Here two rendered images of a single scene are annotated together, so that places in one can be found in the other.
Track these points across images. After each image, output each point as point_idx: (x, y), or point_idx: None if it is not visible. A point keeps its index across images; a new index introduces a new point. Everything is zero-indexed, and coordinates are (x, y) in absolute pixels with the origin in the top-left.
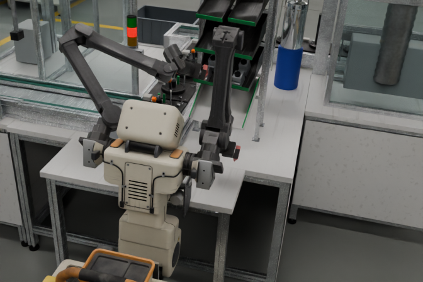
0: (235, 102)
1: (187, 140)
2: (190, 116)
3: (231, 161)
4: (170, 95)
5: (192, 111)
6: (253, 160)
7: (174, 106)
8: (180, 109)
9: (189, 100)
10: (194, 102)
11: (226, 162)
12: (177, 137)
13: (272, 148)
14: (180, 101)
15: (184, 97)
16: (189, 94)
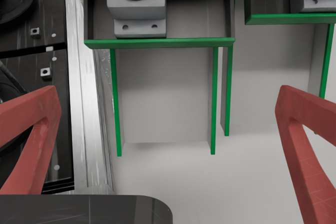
0: (253, 40)
1: (124, 167)
2: (121, 148)
3: (281, 206)
4: (4, 74)
5: (121, 126)
6: (326, 172)
7: (36, 80)
8: (61, 88)
9: (65, 32)
10: (116, 103)
11: (270, 218)
12: None
13: (328, 95)
14: (45, 47)
15: (48, 28)
16: (55, 5)
